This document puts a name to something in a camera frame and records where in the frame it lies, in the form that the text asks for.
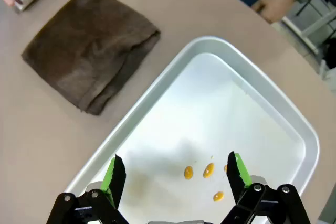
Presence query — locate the white metal-frame table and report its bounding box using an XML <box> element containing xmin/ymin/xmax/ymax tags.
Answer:
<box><xmin>281</xmin><ymin>6</ymin><xmax>336</xmax><ymax>55</ymax></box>

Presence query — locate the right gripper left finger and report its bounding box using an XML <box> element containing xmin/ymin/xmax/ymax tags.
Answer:
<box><xmin>47</xmin><ymin>153</ymin><xmax>127</xmax><ymax>224</ymax></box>

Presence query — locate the person's left hand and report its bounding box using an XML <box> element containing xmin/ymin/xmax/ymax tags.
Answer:
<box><xmin>251</xmin><ymin>0</ymin><xmax>296</xmax><ymax>23</ymax></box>

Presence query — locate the silver metal tray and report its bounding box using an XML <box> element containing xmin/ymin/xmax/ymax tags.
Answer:
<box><xmin>64</xmin><ymin>36</ymin><xmax>320</xmax><ymax>224</ymax></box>

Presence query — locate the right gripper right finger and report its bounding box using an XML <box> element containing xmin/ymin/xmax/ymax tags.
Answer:
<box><xmin>219</xmin><ymin>151</ymin><xmax>312</xmax><ymax>224</ymax></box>

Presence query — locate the brown cloth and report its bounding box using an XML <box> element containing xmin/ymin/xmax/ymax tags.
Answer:
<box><xmin>20</xmin><ymin>0</ymin><xmax>161</xmax><ymax>116</ymax></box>

